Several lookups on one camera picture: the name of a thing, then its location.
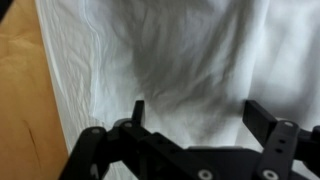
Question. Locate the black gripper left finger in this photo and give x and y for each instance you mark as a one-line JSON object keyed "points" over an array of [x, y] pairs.
{"points": [[90, 153]]}

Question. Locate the white sheet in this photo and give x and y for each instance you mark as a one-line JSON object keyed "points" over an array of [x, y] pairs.
{"points": [[186, 50]]}

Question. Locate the wooden bed side rail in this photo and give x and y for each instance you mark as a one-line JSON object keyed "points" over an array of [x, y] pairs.
{"points": [[23, 100]]}

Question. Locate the mattress with white fitted sheet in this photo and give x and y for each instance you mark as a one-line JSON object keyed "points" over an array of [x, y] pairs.
{"points": [[293, 66]]}

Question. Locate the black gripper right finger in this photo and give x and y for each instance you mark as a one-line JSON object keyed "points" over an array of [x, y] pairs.
{"points": [[276, 150]]}

